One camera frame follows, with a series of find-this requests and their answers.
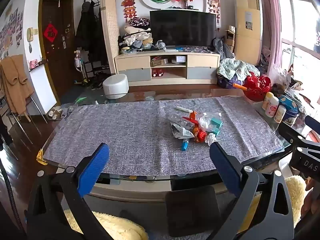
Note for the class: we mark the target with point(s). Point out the clear plastic bags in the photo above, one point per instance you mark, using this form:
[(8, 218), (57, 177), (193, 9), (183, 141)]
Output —
[(285, 77)]

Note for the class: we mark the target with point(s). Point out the beige standing air conditioner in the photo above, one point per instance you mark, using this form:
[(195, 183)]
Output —
[(248, 37)]

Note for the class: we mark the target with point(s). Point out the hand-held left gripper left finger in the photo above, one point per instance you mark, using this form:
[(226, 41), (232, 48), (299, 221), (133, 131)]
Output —
[(93, 170)]

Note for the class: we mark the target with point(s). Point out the teal box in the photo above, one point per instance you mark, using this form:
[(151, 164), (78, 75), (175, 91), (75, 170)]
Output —
[(216, 123), (215, 130)]

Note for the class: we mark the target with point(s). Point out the white grey wrapper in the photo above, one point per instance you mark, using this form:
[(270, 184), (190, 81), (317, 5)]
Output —
[(182, 132)]

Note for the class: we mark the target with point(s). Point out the red diamond door decoration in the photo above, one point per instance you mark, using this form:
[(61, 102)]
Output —
[(50, 31)]

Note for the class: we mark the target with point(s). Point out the pink hanging wall ornament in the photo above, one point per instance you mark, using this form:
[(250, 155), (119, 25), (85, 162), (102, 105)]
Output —
[(213, 2)]

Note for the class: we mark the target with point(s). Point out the metal frame chair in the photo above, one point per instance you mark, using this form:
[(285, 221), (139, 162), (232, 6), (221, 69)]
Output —
[(35, 105)]

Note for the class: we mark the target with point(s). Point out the beige folding screen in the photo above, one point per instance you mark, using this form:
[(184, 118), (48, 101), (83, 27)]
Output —
[(111, 35)]

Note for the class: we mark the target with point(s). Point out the blue round tin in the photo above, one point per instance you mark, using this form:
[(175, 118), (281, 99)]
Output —
[(291, 117)]

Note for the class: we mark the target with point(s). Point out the cardboard boxes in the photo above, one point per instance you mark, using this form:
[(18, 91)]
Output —
[(230, 38)]

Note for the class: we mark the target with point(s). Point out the black trash bin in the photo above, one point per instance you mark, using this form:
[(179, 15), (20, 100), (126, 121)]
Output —
[(192, 212)]

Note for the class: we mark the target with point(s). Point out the shoe rack with shoes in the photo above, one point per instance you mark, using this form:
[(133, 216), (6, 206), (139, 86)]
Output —
[(98, 80)]

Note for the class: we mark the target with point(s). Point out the red candy wrapper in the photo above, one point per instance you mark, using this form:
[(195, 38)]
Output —
[(200, 136)]

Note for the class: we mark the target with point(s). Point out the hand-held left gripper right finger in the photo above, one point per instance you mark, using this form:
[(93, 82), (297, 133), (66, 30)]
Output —
[(225, 170)]

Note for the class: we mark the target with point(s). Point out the grey woven table mat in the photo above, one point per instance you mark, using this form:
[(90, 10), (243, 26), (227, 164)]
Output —
[(125, 135)]

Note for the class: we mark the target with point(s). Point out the white paper tube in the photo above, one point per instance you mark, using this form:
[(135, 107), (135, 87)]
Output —
[(183, 109)]

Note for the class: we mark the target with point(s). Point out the black flat television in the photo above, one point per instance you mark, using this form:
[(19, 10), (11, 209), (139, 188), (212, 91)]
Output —
[(182, 28)]

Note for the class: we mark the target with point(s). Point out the green hanging door ornament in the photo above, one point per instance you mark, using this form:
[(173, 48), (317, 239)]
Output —
[(59, 0)]

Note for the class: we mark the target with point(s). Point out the window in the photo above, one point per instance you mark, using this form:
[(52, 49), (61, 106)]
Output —
[(300, 25)]

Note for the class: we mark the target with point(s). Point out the whiteboard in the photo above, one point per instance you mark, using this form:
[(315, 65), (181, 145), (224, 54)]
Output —
[(43, 87)]

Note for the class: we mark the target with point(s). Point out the pink curtain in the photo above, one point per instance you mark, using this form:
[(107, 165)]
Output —
[(271, 17)]

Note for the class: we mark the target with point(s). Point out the floral cloth pile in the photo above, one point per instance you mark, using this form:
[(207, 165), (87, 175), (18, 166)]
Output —
[(235, 67)]

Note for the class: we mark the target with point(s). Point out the dark brown door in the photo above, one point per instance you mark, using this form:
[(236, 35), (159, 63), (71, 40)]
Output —
[(57, 62)]

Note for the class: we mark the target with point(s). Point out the yellow capped lotion bottle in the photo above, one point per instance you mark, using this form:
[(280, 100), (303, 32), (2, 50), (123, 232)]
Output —
[(267, 101)]

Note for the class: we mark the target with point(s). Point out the grey slippers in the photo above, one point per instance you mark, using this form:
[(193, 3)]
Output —
[(60, 112)]

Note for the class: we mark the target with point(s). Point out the white round stool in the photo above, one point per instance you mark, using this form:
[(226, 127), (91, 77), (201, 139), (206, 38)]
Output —
[(115, 86)]

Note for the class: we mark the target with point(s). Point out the red plastic basket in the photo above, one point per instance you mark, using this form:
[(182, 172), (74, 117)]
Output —
[(258, 86)]

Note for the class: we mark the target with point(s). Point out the orange white toy stick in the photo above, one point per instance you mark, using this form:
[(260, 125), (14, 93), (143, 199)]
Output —
[(240, 86)]

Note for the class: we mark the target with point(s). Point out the pile of clothes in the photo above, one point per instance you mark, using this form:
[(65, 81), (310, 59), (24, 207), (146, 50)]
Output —
[(136, 37)]

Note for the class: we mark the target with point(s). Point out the yellow fluffy blanket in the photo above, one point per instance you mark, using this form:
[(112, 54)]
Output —
[(120, 227)]

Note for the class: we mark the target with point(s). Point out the red fish wall decoration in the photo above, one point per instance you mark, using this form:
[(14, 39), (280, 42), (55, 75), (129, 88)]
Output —
[(129, 2)]

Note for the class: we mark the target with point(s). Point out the person's right hand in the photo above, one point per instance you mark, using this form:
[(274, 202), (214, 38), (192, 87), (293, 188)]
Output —
[(311, 207)]

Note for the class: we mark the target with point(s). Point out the white pink lotion bottle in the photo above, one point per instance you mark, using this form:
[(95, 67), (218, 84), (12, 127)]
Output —
[(272, 107)]

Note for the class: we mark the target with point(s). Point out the yellow table corner protector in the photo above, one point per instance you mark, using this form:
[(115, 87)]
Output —
[(41, 157)]

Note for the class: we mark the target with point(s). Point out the clear plastic bag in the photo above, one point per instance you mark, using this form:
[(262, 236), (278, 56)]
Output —
[(203, 122)]

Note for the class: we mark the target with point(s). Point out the cream television cabinet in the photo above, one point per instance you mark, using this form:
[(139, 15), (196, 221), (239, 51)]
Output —
[(132, 65)]

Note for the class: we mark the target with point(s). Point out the wall intercom phone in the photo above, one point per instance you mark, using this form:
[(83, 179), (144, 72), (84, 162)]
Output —
[(30, 33)]

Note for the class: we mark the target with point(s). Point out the white tissue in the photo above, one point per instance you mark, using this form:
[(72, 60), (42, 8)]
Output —
[(211, 138)]

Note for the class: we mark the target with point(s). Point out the blue grey clothing heap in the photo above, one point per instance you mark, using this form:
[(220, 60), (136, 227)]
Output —
[(221, 47)]

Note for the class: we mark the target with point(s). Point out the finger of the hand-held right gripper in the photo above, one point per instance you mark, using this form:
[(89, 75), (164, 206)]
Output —
[(312, 123), (290, 133)]

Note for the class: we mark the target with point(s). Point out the green paper plane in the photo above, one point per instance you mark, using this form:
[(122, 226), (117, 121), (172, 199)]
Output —
[(81, 99)]

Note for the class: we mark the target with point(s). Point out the children's scooter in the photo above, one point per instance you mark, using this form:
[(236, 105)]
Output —
[(78, 62)]

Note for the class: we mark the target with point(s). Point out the small blue tube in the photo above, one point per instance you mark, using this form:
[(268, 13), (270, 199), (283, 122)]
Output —
[(185, 145)]

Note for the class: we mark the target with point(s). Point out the white capped lotion bottle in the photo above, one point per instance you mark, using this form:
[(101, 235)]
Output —
[(280, 114)]

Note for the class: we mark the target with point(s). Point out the black hanging coat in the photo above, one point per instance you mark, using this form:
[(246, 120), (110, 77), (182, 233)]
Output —
[(86, 30)]

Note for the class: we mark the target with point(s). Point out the wall photo collage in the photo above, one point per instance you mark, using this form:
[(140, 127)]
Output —
[(10, 35)]

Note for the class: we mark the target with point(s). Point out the glass top coffee table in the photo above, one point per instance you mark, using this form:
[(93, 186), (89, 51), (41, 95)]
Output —
[(125, 195)]

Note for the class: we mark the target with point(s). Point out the silver foil wrapper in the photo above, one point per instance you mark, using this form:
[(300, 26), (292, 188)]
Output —
[(178, 122)]

